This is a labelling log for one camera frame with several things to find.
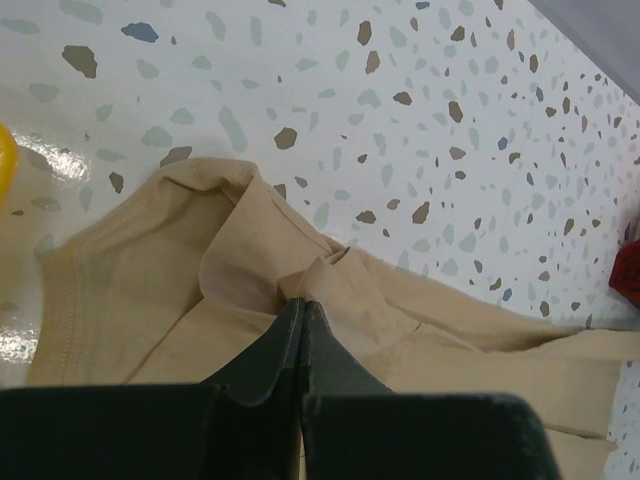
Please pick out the yellow plastic tray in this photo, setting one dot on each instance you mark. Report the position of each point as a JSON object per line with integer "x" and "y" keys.
{"x": 9, "y": 158}

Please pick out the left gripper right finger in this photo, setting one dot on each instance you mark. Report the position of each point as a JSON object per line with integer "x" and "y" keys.
{"x": 341, "y": 432}

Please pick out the red t shirt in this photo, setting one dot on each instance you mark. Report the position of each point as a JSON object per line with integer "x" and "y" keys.
{"x": 625, "y": 275}

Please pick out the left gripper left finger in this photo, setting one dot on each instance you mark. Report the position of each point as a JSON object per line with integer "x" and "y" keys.
{"x": 255, "y": 430}

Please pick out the beige t shirt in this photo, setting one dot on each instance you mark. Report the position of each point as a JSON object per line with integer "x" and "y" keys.
{"x": 196, "y": 265}

